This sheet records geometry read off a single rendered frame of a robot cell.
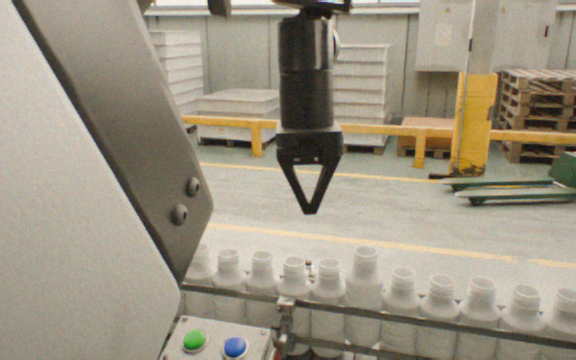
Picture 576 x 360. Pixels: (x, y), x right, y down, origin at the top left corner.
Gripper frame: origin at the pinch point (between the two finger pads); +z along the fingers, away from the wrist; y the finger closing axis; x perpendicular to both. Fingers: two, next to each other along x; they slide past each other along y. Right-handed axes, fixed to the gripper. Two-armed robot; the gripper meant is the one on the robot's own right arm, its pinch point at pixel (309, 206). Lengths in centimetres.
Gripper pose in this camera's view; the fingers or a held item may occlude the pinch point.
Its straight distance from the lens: 52.2
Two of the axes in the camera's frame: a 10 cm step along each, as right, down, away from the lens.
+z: 0.4, 9.7, 2.5
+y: 0.0, -2.5, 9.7
